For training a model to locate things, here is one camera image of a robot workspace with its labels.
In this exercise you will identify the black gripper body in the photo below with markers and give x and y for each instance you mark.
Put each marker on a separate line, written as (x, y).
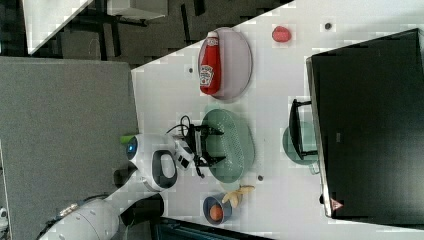
(193, 139)

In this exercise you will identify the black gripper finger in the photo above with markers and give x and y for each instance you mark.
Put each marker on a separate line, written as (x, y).
(207, 130)
(210, 161)

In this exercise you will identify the light green plastic strainer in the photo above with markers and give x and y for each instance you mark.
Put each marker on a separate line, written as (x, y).
(235, 145)

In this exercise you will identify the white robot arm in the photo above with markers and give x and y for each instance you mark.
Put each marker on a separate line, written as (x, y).
(155, 159)

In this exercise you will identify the blue bowl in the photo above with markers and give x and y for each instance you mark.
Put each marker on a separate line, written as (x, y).
(216, 199)

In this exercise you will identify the peeled toy banana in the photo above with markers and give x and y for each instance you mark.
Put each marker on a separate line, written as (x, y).
(234, 197)

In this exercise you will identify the orange toy fruit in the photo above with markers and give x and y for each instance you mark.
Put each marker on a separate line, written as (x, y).
(216, 213)

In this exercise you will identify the red ketchup bottle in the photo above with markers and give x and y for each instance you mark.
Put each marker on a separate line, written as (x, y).
(210, 69)

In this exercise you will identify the green cylindrical object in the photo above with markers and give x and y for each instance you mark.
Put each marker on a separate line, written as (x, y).
(125, 139)

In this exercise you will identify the grey round plate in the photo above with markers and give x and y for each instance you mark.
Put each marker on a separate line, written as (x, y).
(236, 63)

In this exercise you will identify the light green mug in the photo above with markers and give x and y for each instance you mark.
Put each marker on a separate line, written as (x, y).
(301, 148)

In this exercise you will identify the red toy strawberry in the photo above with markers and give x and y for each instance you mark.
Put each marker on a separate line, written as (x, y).
(281, 34)

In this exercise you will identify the black silver toaster oven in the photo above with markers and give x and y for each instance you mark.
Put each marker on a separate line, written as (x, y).
(367, 109)

